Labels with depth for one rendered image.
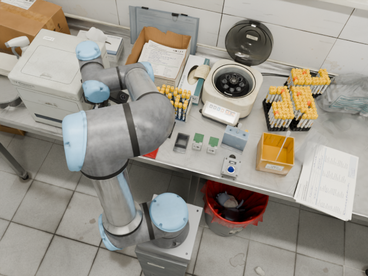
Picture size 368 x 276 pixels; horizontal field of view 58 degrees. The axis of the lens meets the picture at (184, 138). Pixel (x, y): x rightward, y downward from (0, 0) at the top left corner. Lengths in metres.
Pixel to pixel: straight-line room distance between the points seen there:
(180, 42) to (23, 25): 0.73
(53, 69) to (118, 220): 0.67
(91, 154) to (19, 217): 1.79
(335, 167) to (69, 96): 1.12
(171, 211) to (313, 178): 0.70
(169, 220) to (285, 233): 1.43
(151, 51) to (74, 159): 1.10
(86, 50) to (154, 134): 0.50
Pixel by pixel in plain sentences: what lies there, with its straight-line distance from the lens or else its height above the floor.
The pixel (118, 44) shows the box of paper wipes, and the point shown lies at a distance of 1.74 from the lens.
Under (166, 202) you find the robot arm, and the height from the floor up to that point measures 1.18.
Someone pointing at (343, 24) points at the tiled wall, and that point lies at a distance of 1.61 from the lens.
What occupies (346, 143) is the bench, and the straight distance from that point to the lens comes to 1.65.
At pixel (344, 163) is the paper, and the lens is 1.57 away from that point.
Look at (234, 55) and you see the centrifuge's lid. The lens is 1.64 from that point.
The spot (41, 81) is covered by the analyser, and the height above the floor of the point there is 1.17.
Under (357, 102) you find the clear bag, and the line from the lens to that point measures 1.72.
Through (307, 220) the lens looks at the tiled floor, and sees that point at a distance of 2.41.
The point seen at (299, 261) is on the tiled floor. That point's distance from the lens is 2.31.
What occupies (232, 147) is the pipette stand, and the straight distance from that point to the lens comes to 1.45.
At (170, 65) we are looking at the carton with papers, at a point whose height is 0.94.
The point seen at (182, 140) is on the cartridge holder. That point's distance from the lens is 1.44.
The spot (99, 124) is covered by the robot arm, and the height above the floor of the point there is 1.59.
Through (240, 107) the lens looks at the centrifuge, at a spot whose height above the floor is 0.97.
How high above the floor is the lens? 2.13
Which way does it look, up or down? 59 degrees down
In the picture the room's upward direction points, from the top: 5 degrees clockwise
